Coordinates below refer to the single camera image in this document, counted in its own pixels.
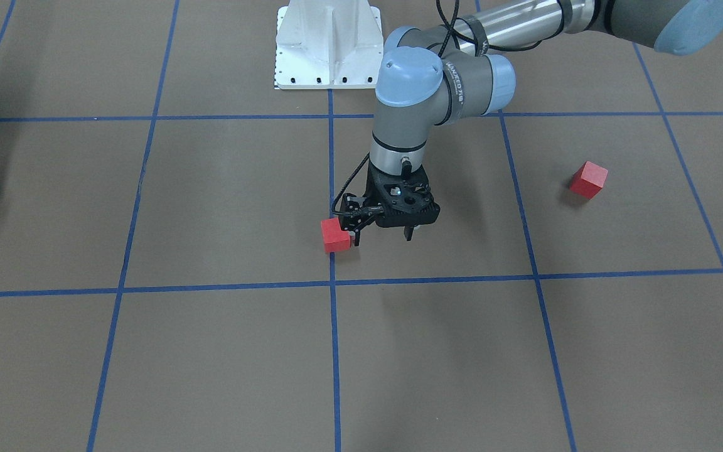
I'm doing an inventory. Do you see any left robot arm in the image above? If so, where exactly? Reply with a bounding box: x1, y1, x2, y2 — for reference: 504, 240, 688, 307
332, 1, 723, 245

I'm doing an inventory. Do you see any red block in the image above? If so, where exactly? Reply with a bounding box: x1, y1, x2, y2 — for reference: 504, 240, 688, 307
569, 161, 609, 200
319, 217, 352, 254

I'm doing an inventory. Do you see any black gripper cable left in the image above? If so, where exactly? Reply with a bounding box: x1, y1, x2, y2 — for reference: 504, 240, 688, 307
331, 154, 372, 217

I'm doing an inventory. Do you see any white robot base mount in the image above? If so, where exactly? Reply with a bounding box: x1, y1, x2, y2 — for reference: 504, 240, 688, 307
274, 1, 383, 90

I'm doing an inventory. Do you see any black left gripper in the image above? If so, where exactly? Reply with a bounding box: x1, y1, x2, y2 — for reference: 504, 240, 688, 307
352, 165, 440, 247

